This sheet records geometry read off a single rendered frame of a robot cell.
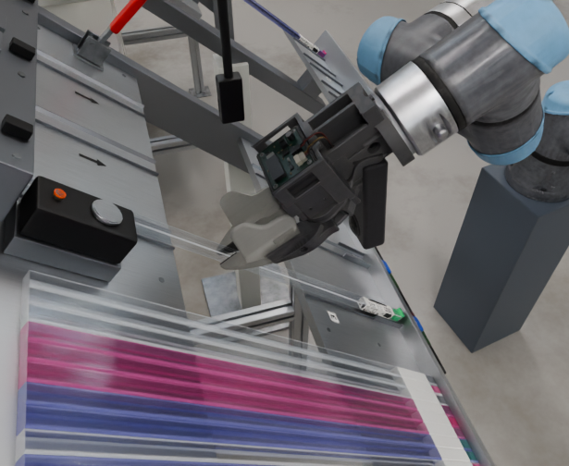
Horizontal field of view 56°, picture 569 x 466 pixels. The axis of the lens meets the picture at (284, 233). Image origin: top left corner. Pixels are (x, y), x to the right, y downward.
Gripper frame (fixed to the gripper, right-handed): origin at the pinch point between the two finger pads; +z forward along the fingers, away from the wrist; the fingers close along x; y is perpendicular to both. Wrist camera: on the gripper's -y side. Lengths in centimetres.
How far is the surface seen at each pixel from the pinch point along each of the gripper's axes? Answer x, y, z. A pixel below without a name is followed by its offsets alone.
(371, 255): -11.1, -29.0, -7.7
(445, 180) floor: -93, -131, -30
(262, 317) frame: -32, -57, 25
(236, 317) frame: -34, -54, 30
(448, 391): 12.1, -28.9, -8.1
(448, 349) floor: -28, -112, -1
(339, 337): 6.1, -14.2, -2.5
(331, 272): -5.3, -19.0, -3.6
